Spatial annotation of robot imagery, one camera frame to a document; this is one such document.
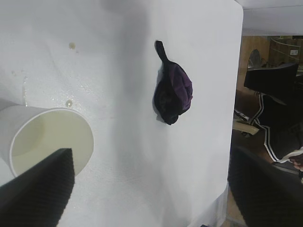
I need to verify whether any person in striped black tracksuit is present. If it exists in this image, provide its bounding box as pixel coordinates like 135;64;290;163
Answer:
246;91;303;185

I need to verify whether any white paper cup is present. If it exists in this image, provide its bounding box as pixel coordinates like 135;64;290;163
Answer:
0;98;95;178

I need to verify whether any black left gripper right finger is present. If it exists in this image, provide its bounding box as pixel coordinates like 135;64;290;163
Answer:
227;146;303;227

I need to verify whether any grey round fan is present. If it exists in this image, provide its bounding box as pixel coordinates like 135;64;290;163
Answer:
248;48;263;69

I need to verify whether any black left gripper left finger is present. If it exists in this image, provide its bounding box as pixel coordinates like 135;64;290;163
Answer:
0;148;76;227

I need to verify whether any black office chair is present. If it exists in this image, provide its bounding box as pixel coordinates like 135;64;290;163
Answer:
243;62;299;95

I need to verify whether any purple and black cloth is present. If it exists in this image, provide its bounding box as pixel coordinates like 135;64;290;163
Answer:
151;40;194;126

